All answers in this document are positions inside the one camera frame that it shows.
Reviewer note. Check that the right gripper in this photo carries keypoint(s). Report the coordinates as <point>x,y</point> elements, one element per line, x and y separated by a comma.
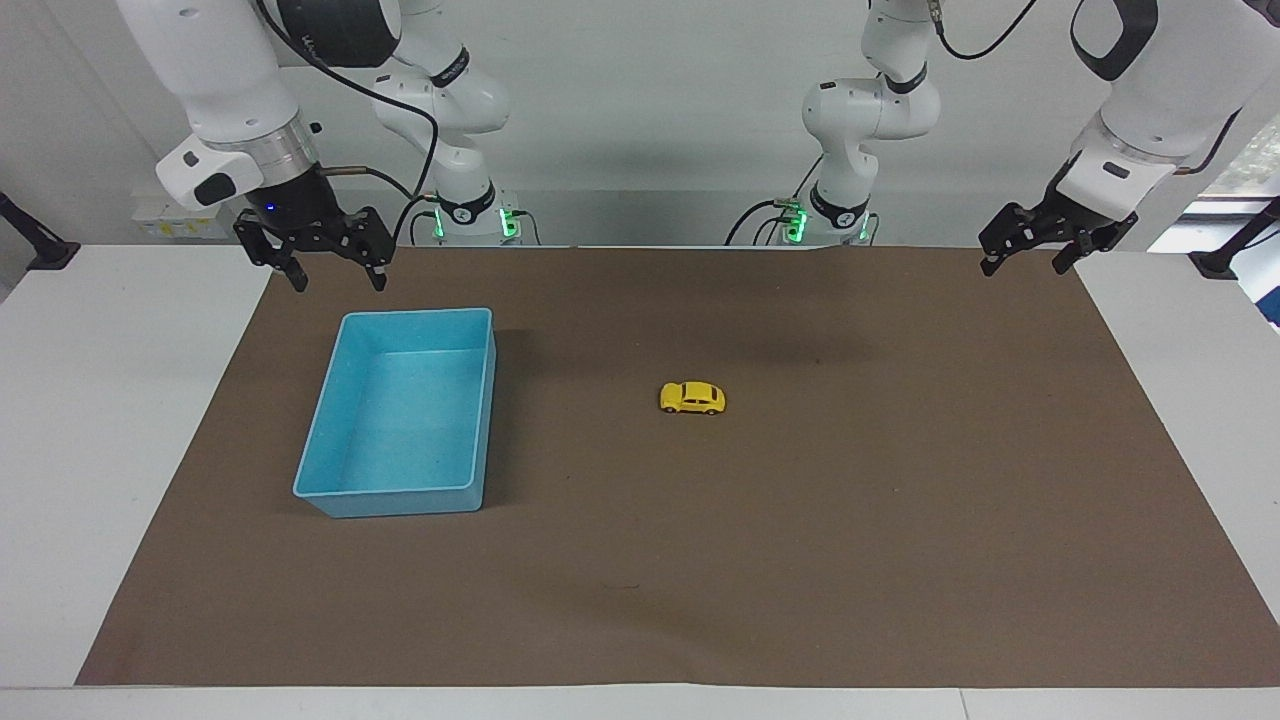
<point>290,205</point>

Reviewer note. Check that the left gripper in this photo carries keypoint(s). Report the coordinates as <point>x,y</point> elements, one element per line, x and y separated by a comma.
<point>1072,218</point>

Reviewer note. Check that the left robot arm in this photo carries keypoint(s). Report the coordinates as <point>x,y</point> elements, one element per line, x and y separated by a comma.
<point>1160,90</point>

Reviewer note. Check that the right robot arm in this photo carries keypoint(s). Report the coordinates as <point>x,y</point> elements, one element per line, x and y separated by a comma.
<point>220,80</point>

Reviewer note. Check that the yellow toy beetle car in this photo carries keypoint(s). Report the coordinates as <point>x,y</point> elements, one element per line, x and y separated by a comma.
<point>692,398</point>

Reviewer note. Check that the black stand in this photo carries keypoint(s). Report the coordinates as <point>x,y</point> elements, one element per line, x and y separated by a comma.
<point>1235,248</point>
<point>40,245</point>

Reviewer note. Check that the blue plastic bin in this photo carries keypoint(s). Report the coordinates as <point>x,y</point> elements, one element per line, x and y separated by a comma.
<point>405,415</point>

